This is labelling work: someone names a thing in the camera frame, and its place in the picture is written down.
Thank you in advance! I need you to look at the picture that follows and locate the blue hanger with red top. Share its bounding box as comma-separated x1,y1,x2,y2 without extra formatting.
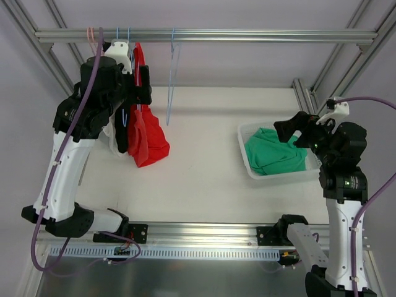
122,27,140,127

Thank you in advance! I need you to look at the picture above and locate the green tank top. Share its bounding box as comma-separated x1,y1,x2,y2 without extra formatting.
244,127,307,176

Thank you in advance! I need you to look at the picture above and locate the blue wire hanger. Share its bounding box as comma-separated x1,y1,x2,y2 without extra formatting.
166,27,181,126

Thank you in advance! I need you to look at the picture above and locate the red tank top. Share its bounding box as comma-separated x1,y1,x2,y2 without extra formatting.
127,42,171,169

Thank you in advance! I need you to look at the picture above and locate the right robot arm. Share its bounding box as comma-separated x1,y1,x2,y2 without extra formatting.
274,111,375,296

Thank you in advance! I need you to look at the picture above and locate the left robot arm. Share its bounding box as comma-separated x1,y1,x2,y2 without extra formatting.
21,56,152,242

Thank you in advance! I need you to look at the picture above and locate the black tank top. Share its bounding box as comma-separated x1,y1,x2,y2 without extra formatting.
114,104,130,153

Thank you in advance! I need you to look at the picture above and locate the white tank top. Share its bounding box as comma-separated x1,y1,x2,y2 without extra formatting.
103,123,119,155

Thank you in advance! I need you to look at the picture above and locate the blue hanger with black top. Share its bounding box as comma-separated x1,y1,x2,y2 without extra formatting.
116,27,121,40

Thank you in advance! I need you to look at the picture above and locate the white plastic basket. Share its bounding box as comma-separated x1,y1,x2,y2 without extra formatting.
237,121,321,180

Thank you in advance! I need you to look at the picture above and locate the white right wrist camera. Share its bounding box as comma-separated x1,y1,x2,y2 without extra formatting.
316,97,350,126

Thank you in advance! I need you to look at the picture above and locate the pink wire hanger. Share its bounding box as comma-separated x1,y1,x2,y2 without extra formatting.
87,27,97,56

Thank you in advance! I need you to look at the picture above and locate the aluminium frame top rail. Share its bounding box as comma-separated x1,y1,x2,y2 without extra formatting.
33,28,379,43

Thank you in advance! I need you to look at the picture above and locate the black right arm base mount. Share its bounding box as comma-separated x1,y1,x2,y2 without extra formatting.
256,226,282,246

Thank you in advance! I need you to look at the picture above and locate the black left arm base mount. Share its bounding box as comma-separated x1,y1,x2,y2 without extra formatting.
93,223,148,244

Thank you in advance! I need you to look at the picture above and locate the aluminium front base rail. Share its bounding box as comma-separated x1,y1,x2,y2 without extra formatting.
37,222,330,248

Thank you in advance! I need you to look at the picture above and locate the white slotted cable duct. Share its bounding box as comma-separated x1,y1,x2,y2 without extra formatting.
49,246,282,261

